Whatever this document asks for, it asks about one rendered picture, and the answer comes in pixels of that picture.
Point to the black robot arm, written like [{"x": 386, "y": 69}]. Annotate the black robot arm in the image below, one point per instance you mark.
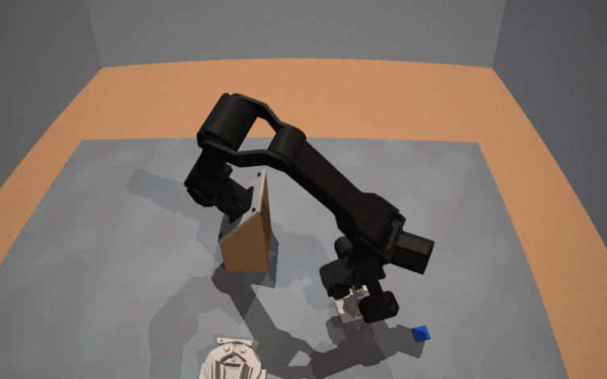
[{"x": 372, "y": 225}]

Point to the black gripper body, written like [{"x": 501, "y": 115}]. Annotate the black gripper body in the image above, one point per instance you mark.
[{"x": 378, "y": 305}]

